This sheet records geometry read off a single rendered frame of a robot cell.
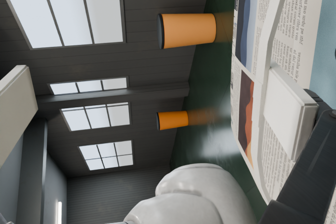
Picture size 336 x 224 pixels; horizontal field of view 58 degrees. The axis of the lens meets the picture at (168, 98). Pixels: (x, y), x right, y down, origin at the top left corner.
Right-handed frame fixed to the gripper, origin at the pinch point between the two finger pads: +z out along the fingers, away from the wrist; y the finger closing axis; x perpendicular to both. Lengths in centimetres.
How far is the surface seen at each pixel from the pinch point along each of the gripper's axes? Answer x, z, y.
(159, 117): -295, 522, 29
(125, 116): -317, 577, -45
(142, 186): -661, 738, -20
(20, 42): -104, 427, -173
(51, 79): -183, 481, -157
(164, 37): -88, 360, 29
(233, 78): -6.8, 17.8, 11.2
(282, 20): 2.6, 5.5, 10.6
